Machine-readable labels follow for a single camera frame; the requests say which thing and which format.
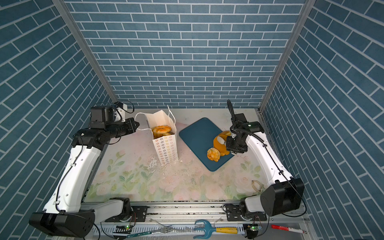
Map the large round orange cake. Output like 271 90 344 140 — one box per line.
213 131 232 156

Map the knotted yellow bread roll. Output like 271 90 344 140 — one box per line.
207 148 221 162

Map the ring doughnut bread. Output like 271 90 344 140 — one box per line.
152 125 172 136

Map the white paper bag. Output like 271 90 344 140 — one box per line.
135 106 178 166

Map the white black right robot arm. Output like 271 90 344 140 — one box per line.
226 111 305 219

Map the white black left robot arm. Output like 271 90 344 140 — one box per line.
29 102 140 238

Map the beige rubber band loop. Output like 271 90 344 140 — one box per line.
251 180 265 193

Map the dark teal tray mat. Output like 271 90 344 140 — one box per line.
179 118 234 172

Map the teal yellow garden fork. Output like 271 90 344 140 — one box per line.
193 220 238 240

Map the red white marker pen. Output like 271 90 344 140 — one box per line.
271 225 307 234

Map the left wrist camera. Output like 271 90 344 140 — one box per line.
113 102 128 122

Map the black corrugated cable hose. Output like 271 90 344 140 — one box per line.
226 99 266 145

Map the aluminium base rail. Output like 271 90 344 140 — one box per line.
59 200 310 224

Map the metal fork green handle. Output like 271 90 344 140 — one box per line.
127 227 173 239

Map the aluminium corner post left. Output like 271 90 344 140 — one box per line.
52 0 118 102

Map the aluminium corner post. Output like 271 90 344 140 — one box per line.
259 0 316 113
52 0 118 102

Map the aluminium corner post right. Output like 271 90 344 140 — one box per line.
259 0 316 113

